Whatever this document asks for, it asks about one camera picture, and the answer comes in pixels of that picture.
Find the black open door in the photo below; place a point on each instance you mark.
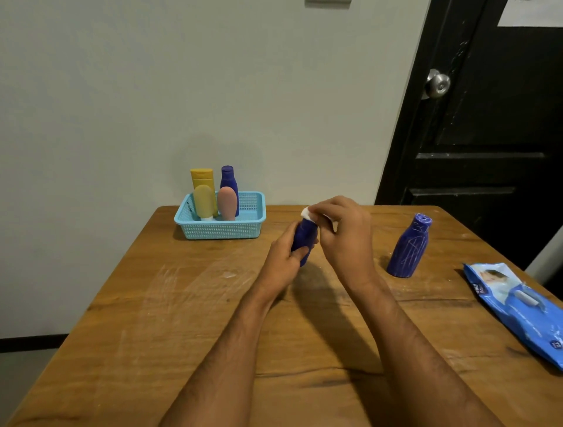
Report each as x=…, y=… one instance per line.
x=555, y=286

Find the wooden table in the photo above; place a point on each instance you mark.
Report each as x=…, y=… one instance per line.
x=154, y=325

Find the person's left forearm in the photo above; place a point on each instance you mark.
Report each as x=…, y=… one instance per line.
x=220, y=369

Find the small blue patterned bottle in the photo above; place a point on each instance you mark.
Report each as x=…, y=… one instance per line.
x=228, y=176

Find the blue plastic basket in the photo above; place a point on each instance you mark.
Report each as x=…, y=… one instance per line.
x=248, y=224

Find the peach pink bottle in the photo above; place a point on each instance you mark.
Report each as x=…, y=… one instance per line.
x=226, y=204

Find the person's left hand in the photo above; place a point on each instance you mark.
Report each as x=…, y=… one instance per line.
x=279, y=268

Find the grey wall light switch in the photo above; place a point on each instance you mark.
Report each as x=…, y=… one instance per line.
x=327, y=3

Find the white paper sheet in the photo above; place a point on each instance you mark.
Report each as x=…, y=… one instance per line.
x=530, y=13

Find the pale yellow rounded bottle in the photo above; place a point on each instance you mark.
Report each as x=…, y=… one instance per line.
x=203, y=202

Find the silver door knob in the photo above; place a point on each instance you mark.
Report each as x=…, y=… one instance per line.
x=437, y=84

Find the person's right hand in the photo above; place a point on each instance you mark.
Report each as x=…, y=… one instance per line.
x=349, y=250

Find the black panel door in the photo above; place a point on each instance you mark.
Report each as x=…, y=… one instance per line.
x=479, y=123

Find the yellow capped bottle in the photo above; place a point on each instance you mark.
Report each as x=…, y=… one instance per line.
x=201, y=176

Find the blue wet wipes pack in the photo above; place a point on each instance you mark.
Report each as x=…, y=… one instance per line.
x=519, y=308

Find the person's right forearm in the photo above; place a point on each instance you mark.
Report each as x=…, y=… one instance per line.
x=422, y=365

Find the white wipe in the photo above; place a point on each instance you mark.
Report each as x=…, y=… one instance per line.
x=306, y=213

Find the black baseboard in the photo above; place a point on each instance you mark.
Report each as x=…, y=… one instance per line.
x=33, y=343

